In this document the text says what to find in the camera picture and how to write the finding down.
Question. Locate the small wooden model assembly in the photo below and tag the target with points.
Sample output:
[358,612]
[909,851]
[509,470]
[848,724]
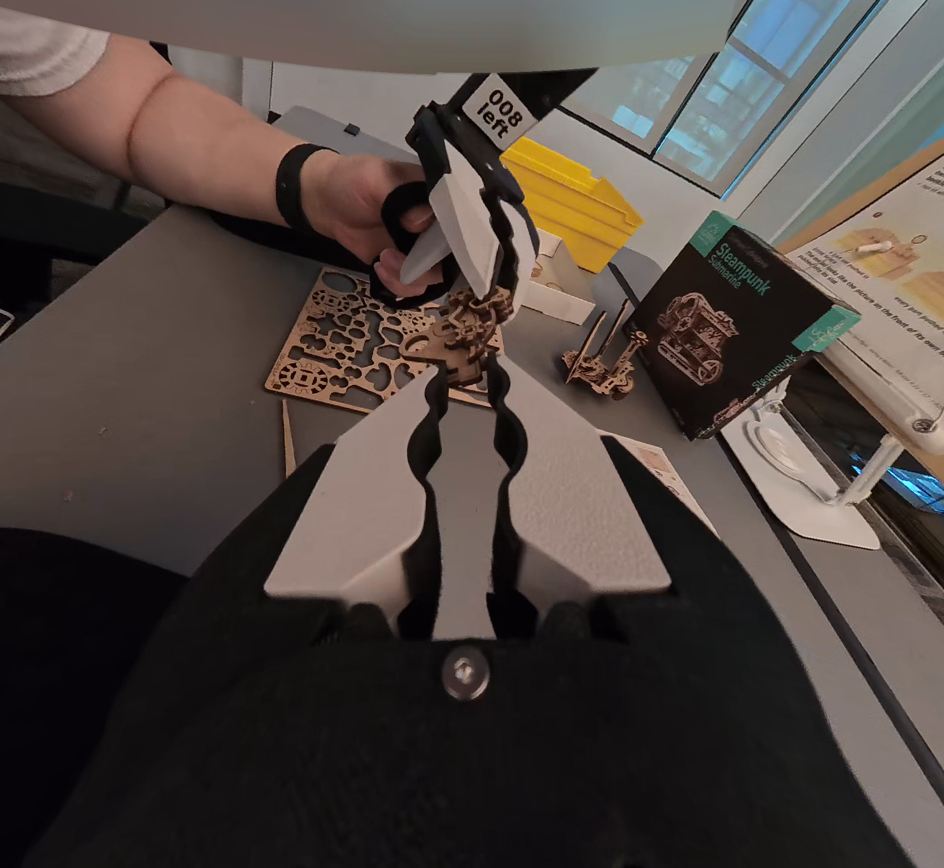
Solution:
[464,330]

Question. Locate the partly built wooden model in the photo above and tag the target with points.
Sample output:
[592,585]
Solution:
[605,367]

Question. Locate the yellow plastic bin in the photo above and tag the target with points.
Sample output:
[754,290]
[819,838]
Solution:
[575,204]

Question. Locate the person's left forearm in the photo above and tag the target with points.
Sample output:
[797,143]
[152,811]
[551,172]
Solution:
[184,131]

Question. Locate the black model kit box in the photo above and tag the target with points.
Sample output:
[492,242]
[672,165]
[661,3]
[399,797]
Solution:
[723,322]

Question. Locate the person's left hand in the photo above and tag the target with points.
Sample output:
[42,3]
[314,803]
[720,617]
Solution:
[354,197]

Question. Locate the laser-cut wooden parts sheet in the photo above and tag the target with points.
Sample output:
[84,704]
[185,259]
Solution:
[339,344]

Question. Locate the thin wooden stick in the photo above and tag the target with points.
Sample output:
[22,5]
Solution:
[288,440]

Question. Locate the small white cardboard box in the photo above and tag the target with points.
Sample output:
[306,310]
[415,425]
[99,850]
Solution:
[560,285]

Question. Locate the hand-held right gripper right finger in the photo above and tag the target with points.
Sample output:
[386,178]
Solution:
[582,514]

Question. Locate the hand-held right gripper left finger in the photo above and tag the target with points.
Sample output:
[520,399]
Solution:
[346,514]

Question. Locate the illustrated instruction booklet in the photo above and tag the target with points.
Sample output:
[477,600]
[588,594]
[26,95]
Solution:
[678,484]

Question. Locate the glass window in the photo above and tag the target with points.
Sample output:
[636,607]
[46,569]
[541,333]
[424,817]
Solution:
[774,35]

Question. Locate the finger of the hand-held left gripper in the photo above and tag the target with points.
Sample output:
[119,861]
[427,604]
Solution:
[464,219]
[525,256]

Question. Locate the wooden board with instruction sheet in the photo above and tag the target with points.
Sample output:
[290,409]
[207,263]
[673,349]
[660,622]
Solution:
[885,278]

